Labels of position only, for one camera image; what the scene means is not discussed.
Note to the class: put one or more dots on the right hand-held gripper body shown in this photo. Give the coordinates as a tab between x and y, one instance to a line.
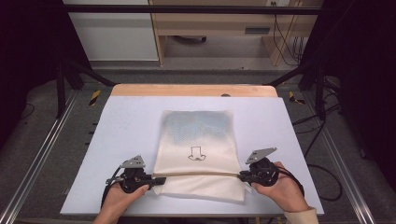
263	171

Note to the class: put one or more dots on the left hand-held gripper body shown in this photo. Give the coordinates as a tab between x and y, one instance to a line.
134	177

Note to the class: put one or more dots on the white mesh zipper bag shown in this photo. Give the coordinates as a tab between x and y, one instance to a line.
199	133

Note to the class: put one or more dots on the person's left hand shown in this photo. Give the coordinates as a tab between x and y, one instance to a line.
120	199

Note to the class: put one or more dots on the person's right hand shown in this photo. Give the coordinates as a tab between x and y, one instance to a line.
286	193

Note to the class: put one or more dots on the white table mat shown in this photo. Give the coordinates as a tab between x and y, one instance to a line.
130	130

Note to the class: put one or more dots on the wooden table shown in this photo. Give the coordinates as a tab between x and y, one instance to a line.
186	90

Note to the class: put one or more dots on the black metal stand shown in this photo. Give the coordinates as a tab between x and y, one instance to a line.
319	93
61	90

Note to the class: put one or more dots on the dark curtain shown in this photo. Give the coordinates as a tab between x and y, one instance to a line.
28	46
361	77

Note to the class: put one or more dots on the white cabinet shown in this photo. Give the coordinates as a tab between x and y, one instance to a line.
115	37

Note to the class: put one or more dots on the light wooden desk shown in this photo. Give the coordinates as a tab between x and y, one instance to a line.
214	23

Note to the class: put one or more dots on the aluminium floor rail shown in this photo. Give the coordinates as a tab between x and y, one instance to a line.
339	155
40	149

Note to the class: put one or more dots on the black horizontal frame bar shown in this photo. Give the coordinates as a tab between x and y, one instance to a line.
186	9

